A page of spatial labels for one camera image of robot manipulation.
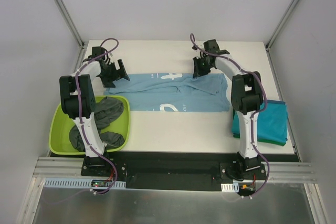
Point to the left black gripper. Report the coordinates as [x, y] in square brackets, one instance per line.
[112, 71]

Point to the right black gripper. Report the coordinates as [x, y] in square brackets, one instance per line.
[200, 65]

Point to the light blue t-shirt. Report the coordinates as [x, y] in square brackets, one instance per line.
[173, 92]

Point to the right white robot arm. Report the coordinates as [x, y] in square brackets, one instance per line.
[247, 95]

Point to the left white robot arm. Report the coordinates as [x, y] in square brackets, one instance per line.
[89, 116]

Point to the dark grey t-shirt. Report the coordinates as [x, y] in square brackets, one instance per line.
[107, 111]

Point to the folded teal t-shirt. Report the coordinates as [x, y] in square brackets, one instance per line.
[272, 122]

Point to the green plastic basket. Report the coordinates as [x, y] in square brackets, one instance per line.
[59, 141]

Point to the left aluminium frame post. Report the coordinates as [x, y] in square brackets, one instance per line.
[69, 22]

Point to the aluminium frame post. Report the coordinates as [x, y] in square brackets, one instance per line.
[284, 19]
[69, 22]

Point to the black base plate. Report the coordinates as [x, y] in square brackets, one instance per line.
[172, 171]

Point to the right white cable duct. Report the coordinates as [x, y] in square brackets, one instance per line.
[230, 188]

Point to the white cable duct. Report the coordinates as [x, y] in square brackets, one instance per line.
[80, 183]
[230, 188]

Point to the left white cable duct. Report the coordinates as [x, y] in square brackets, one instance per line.
[80, 183]

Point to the right aluminium frame post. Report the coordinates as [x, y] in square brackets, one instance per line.
[284, 19]

